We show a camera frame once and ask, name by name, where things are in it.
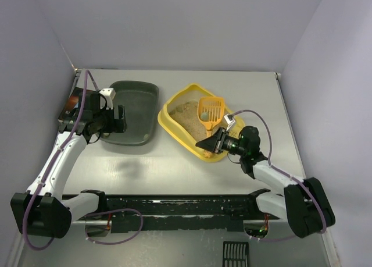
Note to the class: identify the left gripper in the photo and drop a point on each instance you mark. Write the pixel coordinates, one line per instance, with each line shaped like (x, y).
(118, 117)

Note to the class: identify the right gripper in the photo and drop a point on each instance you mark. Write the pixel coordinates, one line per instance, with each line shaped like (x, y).
(219, 141)

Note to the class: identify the orange litter scoop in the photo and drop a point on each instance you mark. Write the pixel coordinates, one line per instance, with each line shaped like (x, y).
(215, 106)

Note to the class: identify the green waste clump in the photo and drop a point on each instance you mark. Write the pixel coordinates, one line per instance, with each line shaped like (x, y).
(204, 116)

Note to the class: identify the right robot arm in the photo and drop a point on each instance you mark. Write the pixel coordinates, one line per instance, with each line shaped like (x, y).
(284, 185)

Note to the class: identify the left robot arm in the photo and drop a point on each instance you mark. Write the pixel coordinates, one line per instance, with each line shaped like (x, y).
(58, 162)

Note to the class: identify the beige litter pellets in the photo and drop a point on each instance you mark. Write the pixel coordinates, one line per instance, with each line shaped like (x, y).
(186, 116)

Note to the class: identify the book with markers cover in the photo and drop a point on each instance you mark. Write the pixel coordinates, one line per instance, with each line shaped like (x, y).
(71, 103)

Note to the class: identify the dark grey plastic tray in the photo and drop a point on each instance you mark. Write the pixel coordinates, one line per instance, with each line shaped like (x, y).
(140, 101)

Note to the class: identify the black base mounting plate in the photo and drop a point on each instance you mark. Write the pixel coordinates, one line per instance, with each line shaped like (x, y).
(128, 213)

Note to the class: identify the black vent grille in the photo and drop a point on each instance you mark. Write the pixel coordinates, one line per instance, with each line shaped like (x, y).
(235, 254)

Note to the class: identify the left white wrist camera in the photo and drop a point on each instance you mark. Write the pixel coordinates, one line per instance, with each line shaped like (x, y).
(107, 96)

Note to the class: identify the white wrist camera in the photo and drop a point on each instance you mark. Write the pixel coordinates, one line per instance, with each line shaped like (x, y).
(230, 120)
(107, 96)

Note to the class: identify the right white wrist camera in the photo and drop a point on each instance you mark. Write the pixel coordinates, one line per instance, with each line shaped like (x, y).
(230, 120)

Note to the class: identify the aluminium frame rail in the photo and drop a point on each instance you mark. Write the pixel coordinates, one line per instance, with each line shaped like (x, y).
(305, 215)

